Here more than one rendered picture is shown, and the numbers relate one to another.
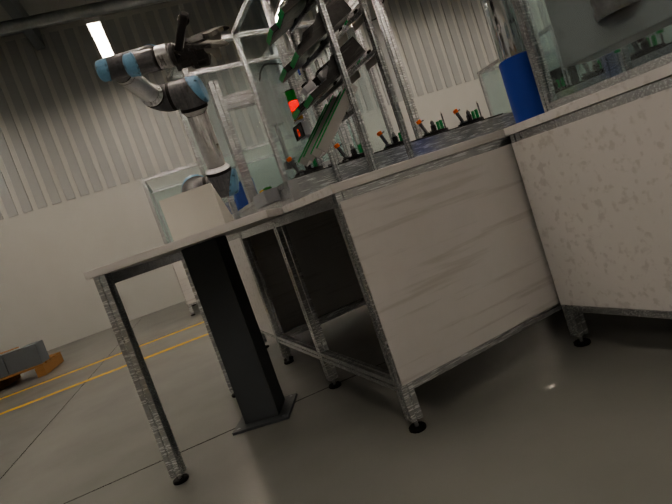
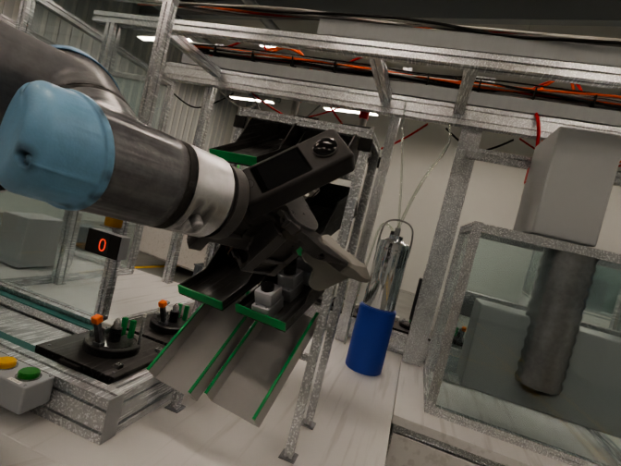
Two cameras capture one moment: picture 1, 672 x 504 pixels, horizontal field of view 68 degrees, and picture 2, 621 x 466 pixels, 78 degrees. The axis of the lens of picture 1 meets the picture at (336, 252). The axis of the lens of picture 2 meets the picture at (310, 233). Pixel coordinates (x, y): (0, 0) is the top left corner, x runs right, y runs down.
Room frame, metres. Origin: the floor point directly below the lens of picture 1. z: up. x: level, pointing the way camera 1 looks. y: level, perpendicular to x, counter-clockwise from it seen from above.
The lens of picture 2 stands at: (1.40, 0.52, 1.44)
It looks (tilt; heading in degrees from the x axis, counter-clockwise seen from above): 2 degrees down; 308
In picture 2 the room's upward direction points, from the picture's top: 14 degrees clockwise
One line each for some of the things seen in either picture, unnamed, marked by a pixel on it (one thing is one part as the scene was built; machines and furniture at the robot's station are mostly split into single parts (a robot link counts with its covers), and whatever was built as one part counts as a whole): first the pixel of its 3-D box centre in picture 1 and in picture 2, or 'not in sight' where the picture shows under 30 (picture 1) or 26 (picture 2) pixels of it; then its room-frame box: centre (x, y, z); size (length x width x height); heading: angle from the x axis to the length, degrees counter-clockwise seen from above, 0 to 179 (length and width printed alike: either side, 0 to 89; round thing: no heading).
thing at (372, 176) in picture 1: (396, 174); (195, 348); (2.53, -0.42, 0.84); 1.50 x 1.41 x 0.03; 22
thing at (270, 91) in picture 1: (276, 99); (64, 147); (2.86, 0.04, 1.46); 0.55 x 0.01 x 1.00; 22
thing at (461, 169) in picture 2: not in sight; (447, 223); (2.04, -1.32, 1.56); 0.09 x 0.04 x 1.39; 22
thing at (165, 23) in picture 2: (291, 80); (134, 164); (2.60, -0.07, 1.46); 0.03 x 0.03 x 1.00; 22
